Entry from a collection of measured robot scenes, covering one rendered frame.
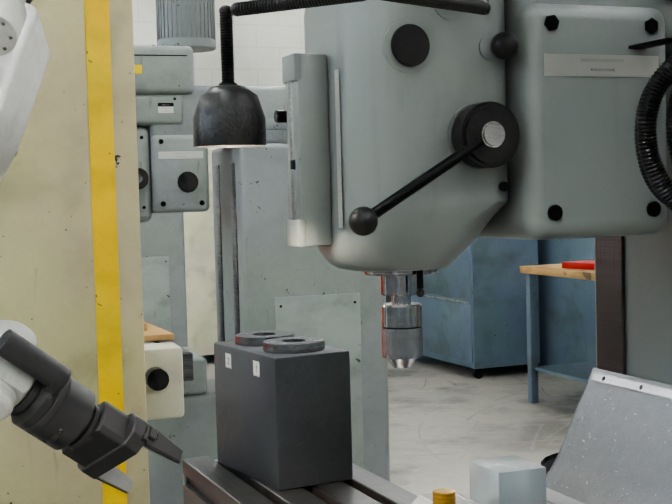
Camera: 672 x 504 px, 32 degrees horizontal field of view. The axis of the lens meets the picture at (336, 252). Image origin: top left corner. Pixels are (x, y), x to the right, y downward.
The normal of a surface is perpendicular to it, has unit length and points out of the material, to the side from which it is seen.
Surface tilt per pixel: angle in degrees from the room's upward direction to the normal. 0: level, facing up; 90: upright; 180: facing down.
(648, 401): 63
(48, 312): 90
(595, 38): 90
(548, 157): 90
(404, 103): 90
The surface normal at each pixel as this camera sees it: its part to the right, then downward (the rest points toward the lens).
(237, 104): 0.28, -0.26
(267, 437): -0.88, 0.05
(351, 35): -0.64, 0.06
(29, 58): 0.97, -0.10
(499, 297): 0.37, 0.04
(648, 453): -0.84, -0.41
